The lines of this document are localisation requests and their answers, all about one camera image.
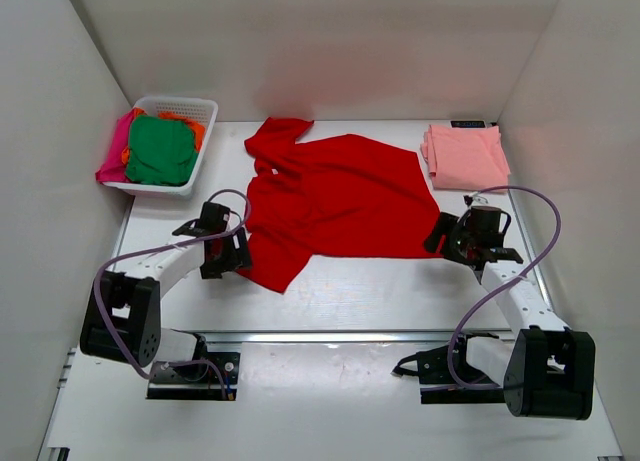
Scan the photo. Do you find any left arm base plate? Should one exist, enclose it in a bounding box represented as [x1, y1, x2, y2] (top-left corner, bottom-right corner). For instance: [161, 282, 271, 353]
[146, 340, 241, 402]

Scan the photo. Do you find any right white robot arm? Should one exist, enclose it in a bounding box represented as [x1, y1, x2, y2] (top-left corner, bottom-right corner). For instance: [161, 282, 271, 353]
[424, 206, 596, 421]

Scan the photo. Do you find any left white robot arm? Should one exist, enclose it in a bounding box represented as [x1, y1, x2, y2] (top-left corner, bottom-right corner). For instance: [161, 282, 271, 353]
[79, 201, 252, 379]

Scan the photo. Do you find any white plastic basket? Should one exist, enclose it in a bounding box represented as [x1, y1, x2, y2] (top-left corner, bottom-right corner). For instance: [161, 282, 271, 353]
[103, 96, 218, 199]

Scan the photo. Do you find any magenta t shirt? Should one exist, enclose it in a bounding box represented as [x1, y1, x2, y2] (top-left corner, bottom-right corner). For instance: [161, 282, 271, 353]
[95, 108, 146, 184]

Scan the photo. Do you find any orange t shirt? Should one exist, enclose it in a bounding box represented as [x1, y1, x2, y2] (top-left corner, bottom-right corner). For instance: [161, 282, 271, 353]
[120, 108, 206, 166]

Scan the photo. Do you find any red t shirt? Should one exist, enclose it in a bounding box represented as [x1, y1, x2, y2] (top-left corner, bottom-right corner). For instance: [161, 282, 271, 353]
[239, 118, 440, 293]

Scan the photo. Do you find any folded pink t shirt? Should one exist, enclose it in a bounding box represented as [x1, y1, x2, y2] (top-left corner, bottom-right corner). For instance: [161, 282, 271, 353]
[420, 125, 511, 191]

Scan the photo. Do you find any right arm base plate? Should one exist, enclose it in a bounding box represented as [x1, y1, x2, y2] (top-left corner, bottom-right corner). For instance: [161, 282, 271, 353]
[391, 334, 505, 405]

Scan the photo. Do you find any aluminium table rail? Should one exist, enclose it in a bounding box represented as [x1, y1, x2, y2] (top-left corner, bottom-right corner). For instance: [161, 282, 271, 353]
[164, 330, 521, 345]

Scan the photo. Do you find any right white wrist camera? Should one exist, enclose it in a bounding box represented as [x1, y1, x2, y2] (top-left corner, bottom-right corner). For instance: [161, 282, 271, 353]
[463, 193, 489, 207]

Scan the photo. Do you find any green t shirt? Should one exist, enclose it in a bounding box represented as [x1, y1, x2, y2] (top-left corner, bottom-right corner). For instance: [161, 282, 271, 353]
[125, 115, 198, 186]

